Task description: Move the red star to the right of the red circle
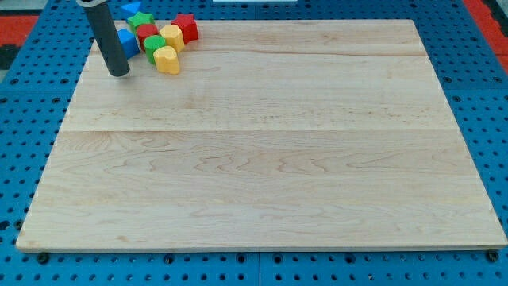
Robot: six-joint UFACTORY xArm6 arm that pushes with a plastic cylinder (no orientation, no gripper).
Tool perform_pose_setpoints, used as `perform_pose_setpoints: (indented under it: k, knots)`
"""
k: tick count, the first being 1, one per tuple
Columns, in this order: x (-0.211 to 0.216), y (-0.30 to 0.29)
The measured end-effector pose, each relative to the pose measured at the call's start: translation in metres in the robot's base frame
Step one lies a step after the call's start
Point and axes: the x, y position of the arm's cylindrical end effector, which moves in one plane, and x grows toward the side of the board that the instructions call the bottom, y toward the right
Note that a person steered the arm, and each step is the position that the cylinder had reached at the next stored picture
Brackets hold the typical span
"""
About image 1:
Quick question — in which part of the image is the red star block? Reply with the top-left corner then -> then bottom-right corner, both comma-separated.
171,14 -> 199,44

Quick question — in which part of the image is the green circle block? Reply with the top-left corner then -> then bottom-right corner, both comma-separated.
143,35 -> 166,64

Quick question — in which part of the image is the red circle block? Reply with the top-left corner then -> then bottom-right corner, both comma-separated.
136,24 -> 159,52

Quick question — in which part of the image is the green star block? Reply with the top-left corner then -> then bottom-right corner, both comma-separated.
127,11 -> 155,34

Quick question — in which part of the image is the large wooden board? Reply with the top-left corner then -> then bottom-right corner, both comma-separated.
17,20 -> 507,253

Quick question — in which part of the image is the yellow heart block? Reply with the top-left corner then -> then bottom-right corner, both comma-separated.
153,46 -> 180,75

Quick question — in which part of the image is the yellow hexagon block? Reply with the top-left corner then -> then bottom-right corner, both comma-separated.
160,25 -> 185,52

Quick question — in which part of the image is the blue cube block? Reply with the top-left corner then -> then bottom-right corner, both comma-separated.
117,29 -> 140,59

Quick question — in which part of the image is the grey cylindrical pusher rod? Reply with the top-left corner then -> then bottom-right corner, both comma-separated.
76,0 -> 130,77

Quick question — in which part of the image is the blue triangle block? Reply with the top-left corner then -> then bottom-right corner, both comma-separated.
120,1 -> 142,20

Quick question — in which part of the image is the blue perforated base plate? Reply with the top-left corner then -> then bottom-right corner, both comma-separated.
1,1 -> 507,285

